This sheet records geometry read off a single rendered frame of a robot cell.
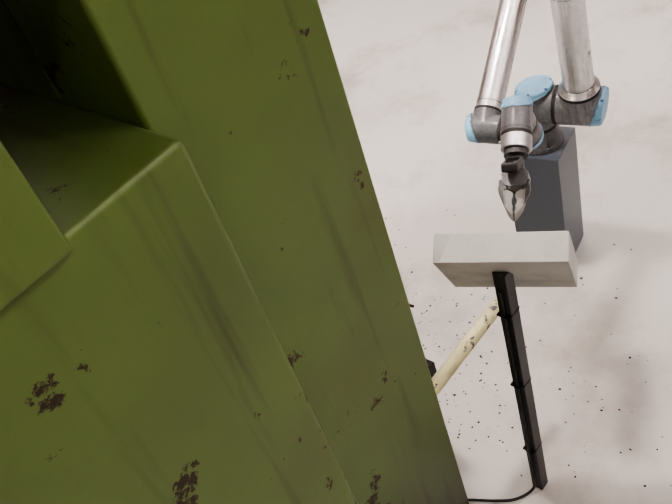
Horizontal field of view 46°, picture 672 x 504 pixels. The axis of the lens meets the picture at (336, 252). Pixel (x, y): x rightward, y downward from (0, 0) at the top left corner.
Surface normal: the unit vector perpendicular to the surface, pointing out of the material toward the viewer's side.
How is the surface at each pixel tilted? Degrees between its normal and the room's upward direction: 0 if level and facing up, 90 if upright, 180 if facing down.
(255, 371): 90
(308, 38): 90
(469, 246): 30
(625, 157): 0
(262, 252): 90
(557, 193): 90
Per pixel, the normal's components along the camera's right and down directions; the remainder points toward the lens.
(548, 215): -0.47, 0.69
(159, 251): 0.74, 0.29
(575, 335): -0.26, -0.71
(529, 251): -0.35, -0.26
